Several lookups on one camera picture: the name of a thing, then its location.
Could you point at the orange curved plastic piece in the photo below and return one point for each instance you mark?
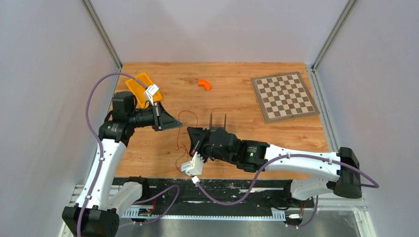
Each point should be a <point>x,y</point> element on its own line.
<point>205,84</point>

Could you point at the left aluminium frame post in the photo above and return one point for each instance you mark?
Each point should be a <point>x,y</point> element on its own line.
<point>102,32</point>

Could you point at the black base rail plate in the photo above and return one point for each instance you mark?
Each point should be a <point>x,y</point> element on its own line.
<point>219,198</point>

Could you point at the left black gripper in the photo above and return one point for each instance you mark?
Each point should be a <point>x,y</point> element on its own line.
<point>167,123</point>

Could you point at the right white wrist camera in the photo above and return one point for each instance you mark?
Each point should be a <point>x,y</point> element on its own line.
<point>193,167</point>

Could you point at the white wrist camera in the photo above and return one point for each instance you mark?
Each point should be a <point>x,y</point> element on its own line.
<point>193,167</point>
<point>152,94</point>

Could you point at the black cable spool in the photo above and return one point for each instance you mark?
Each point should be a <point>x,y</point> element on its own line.
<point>217,124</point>

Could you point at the right aluminium frame post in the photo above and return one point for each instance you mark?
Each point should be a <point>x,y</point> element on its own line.
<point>350,4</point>

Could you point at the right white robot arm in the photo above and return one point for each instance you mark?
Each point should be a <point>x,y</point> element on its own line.
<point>333,172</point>

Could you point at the aluminium frame post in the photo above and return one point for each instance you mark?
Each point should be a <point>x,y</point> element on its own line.
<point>102,32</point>
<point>350,4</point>

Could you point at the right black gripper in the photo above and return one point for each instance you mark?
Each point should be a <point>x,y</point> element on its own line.
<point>197,136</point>

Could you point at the yellow plastic bin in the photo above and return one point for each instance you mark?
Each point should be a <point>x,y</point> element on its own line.
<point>139,90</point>

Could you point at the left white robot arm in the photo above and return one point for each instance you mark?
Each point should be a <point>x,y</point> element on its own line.
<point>96,213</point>

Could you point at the wooden chessboard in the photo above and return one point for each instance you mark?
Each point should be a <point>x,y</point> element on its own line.
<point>284,96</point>

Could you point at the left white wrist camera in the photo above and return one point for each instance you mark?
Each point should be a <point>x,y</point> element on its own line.
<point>152,94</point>

